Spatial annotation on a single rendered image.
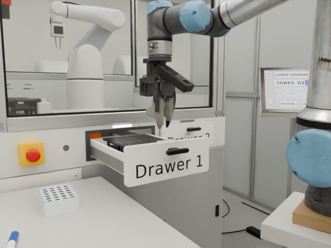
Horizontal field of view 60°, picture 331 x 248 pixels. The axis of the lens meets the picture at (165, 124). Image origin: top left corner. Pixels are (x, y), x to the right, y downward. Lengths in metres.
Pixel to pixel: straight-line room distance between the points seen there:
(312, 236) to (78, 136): 0.77
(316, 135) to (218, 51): 0.89
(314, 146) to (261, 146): 2.19
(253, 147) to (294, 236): 2.12
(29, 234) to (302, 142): 0.61
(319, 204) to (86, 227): 0.55
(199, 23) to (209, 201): 0.94
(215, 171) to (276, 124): 1.30
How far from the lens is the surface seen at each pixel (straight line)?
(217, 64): 1.40
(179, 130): 1.24
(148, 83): 0.86
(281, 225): 0.77
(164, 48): 0.85
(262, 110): 1.55
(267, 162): 2.76
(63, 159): 1.07
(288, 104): 1.59
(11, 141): 1.03
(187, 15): 0.78
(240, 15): 0.85
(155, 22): 0.85
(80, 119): 1.06
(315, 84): 0.62
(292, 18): 2.63
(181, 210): 1.37
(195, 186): 1.38
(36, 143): 0.99
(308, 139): 0.60
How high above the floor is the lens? 1.08
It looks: 7 degrees down
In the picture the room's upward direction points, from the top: straight up
